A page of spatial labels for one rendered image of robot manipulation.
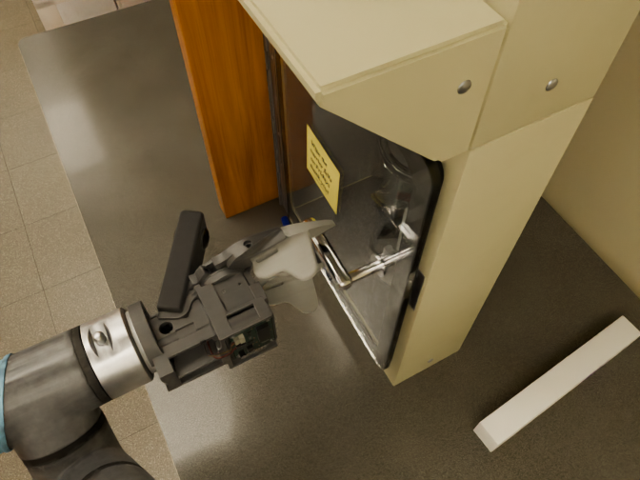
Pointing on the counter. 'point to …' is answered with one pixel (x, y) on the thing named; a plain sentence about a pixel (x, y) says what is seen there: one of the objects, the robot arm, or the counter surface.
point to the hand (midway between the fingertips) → (320, 240)
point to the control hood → (391, 63)
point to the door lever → (341, 281)
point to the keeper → (416, 290)
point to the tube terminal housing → (507, 162)
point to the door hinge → (270, 118)
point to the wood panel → (230, 98)
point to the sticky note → (322, 170)
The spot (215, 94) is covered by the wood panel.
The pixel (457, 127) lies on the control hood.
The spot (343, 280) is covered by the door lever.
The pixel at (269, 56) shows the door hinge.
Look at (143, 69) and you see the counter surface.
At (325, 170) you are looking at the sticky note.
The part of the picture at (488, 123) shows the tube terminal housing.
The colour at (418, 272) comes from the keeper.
